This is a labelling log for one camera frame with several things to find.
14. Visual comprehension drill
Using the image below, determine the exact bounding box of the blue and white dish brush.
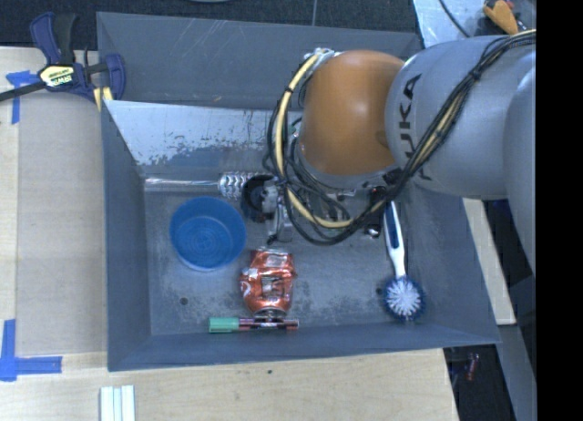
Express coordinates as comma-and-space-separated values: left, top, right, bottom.
381, 200, 428, 323

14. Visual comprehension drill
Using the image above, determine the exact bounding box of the crushed orange drink can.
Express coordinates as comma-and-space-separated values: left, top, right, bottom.
238, 247, 299, 321

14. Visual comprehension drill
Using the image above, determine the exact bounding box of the grey metal bin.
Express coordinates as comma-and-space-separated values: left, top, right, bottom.
95, 11, 503, 373

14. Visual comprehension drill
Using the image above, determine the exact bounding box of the marker with green cap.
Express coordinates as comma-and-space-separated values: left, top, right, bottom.
208, 315, 301, 334

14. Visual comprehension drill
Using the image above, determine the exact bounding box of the blue plastic bowl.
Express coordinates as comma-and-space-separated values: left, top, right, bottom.
169, 195, 249, 272

